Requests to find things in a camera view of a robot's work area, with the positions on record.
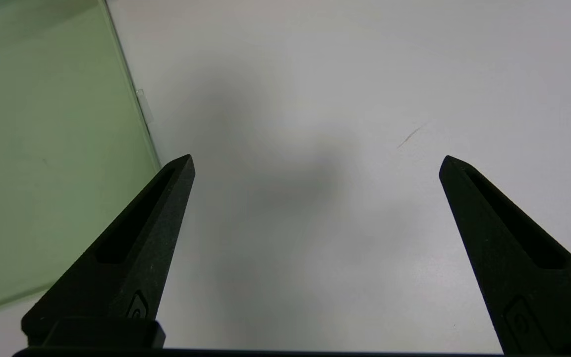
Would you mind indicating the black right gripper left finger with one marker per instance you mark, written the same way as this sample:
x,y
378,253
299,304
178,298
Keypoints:
x,y
132,258

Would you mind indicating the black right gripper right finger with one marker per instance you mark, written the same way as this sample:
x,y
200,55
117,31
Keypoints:
x,y
518,277

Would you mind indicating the light green plastic tray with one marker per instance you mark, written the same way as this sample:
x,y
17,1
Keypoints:
x,y
42,148

